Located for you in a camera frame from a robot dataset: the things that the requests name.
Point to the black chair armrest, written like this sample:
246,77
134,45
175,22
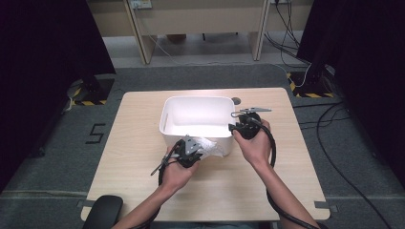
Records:
103,211

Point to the black curtain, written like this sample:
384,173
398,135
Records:
366,63
41,63

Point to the person's left hand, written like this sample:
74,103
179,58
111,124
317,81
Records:
176,176

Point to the white plastic bin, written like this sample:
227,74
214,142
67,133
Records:
197,120

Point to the grey tape strip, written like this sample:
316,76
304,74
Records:
84,203

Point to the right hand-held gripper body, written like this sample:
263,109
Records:
248,127

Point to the beige wooden desk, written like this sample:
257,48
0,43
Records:
197,19

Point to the white cloth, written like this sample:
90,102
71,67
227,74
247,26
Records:
211,148

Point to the person's right hand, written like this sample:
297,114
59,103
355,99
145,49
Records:
256,149

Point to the white power socket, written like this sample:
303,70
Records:
140,4

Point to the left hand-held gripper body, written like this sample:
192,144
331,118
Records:
191,152

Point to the stand base with striped tape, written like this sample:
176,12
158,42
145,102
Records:
95,92
310,86

